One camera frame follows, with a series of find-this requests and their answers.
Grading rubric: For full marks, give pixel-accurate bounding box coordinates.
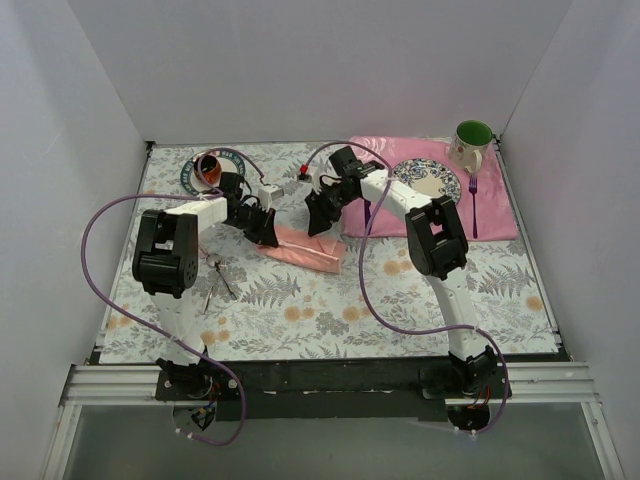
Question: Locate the salmon pink cloth napkin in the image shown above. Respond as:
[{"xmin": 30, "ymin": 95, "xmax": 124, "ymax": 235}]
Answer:
[{"xmin": 256, "ymin": 226, "xmax": 346, "ymax": 274}]

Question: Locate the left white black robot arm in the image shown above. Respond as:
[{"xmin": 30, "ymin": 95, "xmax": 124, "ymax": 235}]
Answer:
[{"xmin": 132, "ymin": 172, "xmax": 283, "ymax": 400}]

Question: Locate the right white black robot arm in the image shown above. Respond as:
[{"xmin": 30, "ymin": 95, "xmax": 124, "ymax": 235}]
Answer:
[{"xmin": 298, "ymin": 141, "xmax": 498, "ymax": 398}]

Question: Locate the green inside floral mug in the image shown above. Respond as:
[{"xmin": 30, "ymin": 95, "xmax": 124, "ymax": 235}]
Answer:
[{"xmin": 447, "ymin": 120, "xmax": 493, "ymax": 174}]

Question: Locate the purple plastic knife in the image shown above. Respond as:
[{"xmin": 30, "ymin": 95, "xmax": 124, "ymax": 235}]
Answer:
[{"xmin": 364, "ymin": 200, "xmax": 372, "ymax": 227}]

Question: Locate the floral tablecloth mat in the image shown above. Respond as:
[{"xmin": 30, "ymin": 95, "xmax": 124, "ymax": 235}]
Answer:
[{"xmin": 99, "ymin": 142, "xmax": 561, "ymax": 364}]

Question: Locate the silver fork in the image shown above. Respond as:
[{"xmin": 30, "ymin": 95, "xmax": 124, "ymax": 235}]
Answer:
[{"xmin": 214, "ymin": 262, "xmax": 238, "ymax": 302}]

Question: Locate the small brown cup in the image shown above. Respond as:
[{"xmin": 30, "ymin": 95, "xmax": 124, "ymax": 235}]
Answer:
[{"xmin": 194, "ymin": 153, "xmax": 222, "ymax": 186}]

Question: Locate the blue floral patterned plate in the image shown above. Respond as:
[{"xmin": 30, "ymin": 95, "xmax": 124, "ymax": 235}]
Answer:
[{"xmin": 393, "ymin": 158, "xmax": 462, "ymax": 204}]

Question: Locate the purple plastic fork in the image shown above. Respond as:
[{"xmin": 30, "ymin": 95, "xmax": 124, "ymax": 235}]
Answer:
[{"xmin": 468, "ymin": 174, "xmax": 478, "ymax": 239}]

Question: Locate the pink rose placemat cloth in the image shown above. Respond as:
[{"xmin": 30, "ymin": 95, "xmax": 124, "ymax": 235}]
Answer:
[{"xmin": 341, "ymin": 136, "xmax": 518, "ymax": 241}]

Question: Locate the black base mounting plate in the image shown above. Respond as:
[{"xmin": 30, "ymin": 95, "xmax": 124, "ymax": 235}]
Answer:
[{"xmin": 155, "ymin": 357, "xmax": 511, "ymax": 421}]

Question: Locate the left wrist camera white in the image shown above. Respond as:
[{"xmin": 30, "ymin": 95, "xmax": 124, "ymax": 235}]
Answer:
[{"xmin": 257, "ymin": 184, "xmax": 284, "ymax": 210}]

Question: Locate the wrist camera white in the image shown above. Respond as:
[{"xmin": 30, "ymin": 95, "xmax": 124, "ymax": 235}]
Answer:
[
  {"xmin": 297, "ymin": 164, "xmax": 322, "ymax": 185},
  {"xmin": 257, "ymin": 184, "xmax": 284, "ymax": 210}
]

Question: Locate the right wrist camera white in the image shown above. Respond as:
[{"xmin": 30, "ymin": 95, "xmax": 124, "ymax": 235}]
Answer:
[{"xmin": 297, "ymin": 164, "xmax": 322, "ymax": 185}]

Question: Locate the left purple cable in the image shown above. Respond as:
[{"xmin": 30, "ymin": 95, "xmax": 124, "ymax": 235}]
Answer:
[{"xmin": 82, "ymin": 149, "xmax": 271, "ymax": 447}]

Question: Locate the purple cable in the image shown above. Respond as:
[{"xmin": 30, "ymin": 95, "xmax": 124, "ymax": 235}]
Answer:
[
  {"xmin": 82, "ymin": 149, "xmax": 271, "ymax": 447},
  {"xmin": 298, "ymin": 139, "xmax": 510, "ymax": 435}
]

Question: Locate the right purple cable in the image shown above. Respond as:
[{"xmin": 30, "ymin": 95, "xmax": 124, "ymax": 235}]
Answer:
[{"xmin": 298, "ymin": 139, "xmax": 510, "ymax": 435}]

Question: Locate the aluminium frame rail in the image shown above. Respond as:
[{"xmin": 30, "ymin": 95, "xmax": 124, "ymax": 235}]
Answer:
[{"xmin": 59, "ymin": 362, "xmax": 600, "ymax": 406}]

